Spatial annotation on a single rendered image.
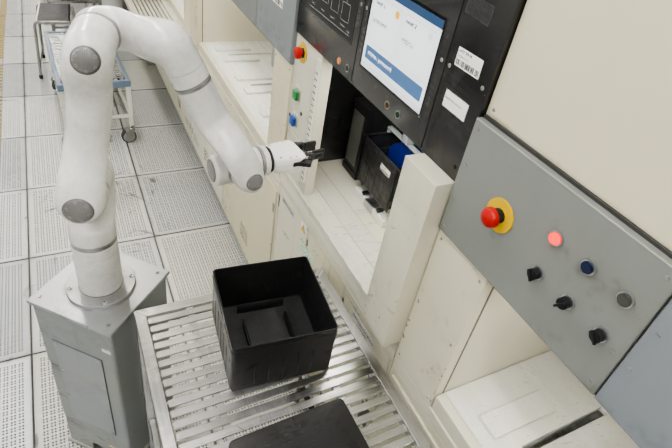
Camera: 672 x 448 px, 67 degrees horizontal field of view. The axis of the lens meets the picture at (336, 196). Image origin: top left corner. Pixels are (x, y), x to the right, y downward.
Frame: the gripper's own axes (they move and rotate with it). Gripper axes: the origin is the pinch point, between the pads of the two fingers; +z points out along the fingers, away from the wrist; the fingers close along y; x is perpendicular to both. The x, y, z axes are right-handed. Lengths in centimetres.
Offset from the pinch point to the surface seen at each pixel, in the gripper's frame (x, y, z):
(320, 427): -33, 60, -29
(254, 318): -42, 19, -25
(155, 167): -119, -177, 3
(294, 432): -33, 58, -35
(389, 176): -11.9, 6.4, 27.1
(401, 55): 37.4, 21.7, 4.9
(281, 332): -42, 26, -21
